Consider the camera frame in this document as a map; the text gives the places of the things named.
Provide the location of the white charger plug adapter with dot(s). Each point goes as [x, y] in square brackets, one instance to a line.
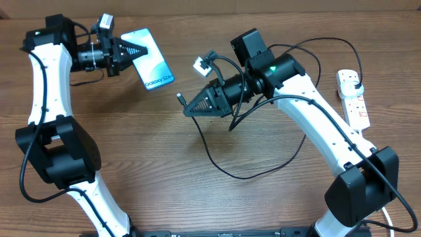
[349, 89]

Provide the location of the white power strip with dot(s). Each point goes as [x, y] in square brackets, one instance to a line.
[355, 111]

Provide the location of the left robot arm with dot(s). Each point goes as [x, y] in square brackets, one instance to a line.
[53, 142]

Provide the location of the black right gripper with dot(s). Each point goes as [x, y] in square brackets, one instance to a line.
[218, 99]

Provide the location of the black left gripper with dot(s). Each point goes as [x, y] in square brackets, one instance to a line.
[119, 47]

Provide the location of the blue Samsung Galaxy smartphone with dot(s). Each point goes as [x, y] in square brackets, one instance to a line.
[152, 67]

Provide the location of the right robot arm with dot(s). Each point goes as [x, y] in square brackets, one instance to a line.
[365, 177]

